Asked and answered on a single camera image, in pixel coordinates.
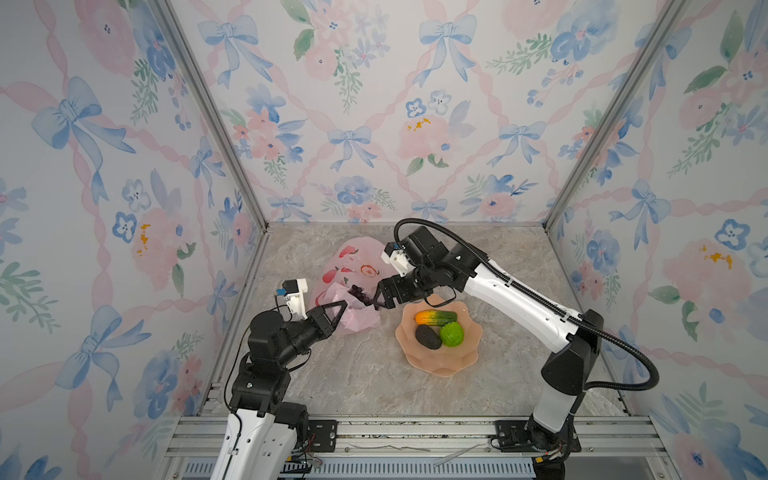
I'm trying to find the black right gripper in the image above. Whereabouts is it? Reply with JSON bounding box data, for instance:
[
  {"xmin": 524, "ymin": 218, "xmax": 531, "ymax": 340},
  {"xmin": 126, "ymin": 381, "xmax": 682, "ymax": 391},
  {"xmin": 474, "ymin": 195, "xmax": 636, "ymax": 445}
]
[{"xmin": 370, "ymin": 268, "xmax": 437, "ymax": 313}]

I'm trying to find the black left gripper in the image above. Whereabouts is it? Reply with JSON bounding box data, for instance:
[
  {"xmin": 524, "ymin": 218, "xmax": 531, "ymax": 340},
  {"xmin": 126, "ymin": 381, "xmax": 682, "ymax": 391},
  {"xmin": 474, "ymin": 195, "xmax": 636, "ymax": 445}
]
[{"xmin": 276, "ymin": 300, "xmax": 345, "ymax": 372}]

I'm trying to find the pink plastic bag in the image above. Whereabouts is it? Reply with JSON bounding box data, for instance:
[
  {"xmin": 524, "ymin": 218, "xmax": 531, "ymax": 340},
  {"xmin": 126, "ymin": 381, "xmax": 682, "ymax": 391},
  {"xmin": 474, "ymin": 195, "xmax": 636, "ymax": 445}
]
[{"xmin": 310, "ymin": 237, "xmax": 396, "ymax": 335}]

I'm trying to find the green apple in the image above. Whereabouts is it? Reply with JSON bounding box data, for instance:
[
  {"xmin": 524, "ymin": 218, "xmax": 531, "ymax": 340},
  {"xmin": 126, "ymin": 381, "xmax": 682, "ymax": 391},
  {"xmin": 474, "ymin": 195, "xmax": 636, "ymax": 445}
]
[{"xmin": 439, "ymin": 322, "xmax": 465, "ymax": 348}]

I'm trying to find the purple grape bunch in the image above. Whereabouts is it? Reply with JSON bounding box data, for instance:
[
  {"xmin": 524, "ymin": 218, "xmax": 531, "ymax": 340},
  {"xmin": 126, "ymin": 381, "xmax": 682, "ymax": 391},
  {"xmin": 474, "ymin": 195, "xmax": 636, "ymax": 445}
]
[{"xmin": 348, "ymin": 285, "xmax": 373, "ymax": 306}]

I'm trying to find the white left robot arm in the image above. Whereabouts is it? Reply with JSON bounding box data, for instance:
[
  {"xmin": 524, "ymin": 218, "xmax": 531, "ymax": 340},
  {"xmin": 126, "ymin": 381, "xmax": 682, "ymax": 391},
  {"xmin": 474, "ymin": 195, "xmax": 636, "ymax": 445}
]
[{"xmin": 211, "ymin": 300, "xmax": 347, "ymax": 479}]

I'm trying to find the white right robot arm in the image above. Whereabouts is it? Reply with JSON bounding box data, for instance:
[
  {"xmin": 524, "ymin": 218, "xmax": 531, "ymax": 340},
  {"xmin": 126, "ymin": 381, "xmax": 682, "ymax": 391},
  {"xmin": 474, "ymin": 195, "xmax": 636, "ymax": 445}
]
[{"xmin": 373, "ymin": 219, "xmax": 603, "ymax": 463}]

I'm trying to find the orange green papaya fruit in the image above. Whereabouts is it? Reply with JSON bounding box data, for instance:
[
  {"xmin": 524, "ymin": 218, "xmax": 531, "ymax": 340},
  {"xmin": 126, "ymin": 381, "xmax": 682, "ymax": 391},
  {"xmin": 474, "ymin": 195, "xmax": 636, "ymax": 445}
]
[{"xmin": 414, "ymin": 310, "xmax": 458, "ymax": 328}]

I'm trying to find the dark oval fruit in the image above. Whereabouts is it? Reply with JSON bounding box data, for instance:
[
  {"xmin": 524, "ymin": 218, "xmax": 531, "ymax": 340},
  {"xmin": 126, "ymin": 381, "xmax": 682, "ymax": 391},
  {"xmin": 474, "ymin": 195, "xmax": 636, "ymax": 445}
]
[{"xmin": 415, "ymin": 325, "xmax": 443, "ymax": 350}]

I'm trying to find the pink scalloped fruit plate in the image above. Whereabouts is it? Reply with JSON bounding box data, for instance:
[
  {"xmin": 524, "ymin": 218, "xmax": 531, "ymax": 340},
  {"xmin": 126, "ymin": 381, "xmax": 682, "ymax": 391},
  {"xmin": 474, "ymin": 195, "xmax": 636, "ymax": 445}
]
[{"xmin": 395, "ymin": 295, "xmax": 483, "ymax": 377}]

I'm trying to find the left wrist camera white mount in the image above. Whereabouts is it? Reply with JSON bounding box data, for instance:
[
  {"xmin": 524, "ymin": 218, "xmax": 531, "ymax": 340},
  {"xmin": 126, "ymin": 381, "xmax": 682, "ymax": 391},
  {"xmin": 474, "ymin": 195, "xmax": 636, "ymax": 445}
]
[{"xmin": 276, "ymin": 278, "xmax": 308, "ymax": 320}]

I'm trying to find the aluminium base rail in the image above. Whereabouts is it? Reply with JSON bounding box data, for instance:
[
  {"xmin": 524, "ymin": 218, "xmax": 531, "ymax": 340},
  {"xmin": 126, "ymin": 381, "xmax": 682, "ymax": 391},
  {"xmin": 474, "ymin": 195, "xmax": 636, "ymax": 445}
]
[{"xmin": 161, "ymin": 415, "xmax": 682, "ymax": 480}]

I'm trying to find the aluminium corner post left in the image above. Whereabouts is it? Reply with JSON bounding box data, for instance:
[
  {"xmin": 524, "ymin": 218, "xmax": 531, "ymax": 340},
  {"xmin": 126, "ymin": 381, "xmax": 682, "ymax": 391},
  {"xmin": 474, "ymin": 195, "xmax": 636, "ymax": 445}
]
[{"xmin": 148, "ymin": 0, "xmax": 268, "ymax": 234}]

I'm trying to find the aluminium corner post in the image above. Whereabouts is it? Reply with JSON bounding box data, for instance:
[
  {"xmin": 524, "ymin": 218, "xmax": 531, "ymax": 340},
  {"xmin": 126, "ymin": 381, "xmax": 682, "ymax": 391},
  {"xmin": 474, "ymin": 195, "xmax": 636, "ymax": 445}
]
[
  {"xmin": 542, "ymin": 0, "xmax": 689, "ymax": 234},
  {"xmin": 148, "ymin": 0, "xmax": 268, "ymax": 234}
]

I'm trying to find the aluminium corner post right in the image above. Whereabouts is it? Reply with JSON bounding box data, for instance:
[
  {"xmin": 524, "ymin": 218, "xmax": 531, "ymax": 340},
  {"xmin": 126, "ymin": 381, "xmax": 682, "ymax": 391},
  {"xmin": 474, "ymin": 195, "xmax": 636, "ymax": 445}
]
[{"xmin": 542, "ymin": 0, "xmax": 689, "ymax": 234}]

